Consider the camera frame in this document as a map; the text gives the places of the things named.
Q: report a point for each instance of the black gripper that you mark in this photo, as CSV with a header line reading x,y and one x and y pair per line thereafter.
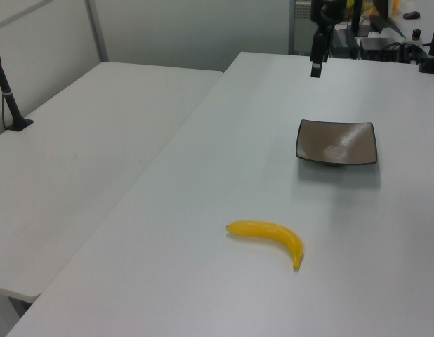
x,y
326,10

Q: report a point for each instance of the yellow banana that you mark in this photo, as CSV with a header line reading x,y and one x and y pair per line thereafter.
x,y
273,233

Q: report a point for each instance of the square brown ceramic plate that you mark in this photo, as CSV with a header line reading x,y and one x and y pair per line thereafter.
x,y
336,142

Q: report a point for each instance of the grey power supply box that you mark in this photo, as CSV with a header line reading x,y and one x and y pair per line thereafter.
x,y
345,44

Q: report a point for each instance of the black upright pole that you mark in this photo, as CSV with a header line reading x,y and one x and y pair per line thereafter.
x,y
356,17

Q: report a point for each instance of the black electronics box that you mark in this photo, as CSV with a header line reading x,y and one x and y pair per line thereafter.
x,y
376,47

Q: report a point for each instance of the orange yellow bottle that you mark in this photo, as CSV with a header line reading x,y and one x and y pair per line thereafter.
x,y
396,5

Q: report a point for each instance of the black computer mouse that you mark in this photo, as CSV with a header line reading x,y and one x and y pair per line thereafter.
x,y
411,15

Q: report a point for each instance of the black camera stand with clamp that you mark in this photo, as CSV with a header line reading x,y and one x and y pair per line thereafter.
x,y
429,65

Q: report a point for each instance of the black camera stand with flat base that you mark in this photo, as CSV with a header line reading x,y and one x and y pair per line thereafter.
x,y
8,94

